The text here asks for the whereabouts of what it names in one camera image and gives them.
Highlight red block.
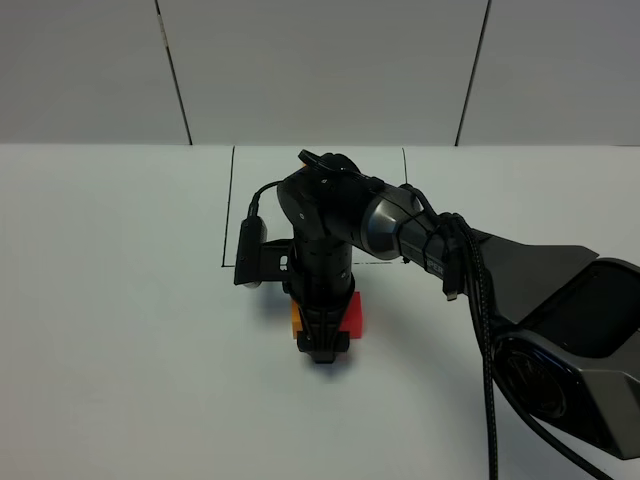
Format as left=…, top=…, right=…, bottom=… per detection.
left=338, top=291, right=364, bottom=340

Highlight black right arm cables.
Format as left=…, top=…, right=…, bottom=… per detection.
left=248, top=148, right=614, bottom=480

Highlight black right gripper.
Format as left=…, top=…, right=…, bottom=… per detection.
left=286, top=234, right=355, bottom=364

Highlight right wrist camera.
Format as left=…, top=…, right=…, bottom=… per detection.
left=234, top=216, right=293, bottom=287

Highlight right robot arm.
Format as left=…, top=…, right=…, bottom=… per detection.
left=277, top=151, right=639, bottom=459

